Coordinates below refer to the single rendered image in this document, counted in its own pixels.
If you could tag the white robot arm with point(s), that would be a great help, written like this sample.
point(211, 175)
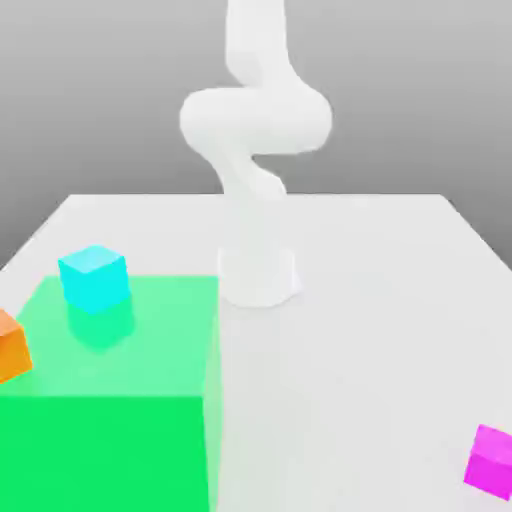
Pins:
point(256, 120)

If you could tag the small cyan cube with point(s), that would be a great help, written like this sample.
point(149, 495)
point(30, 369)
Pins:
point(94, 280)

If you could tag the small orange cube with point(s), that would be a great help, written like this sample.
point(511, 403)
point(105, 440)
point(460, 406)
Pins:
point(10, 352)

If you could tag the small magenta cube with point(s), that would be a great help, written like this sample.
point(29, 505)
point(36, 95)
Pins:
point(490, 464)

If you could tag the large green box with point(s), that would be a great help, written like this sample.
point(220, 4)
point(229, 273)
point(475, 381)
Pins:
point(120, 440)

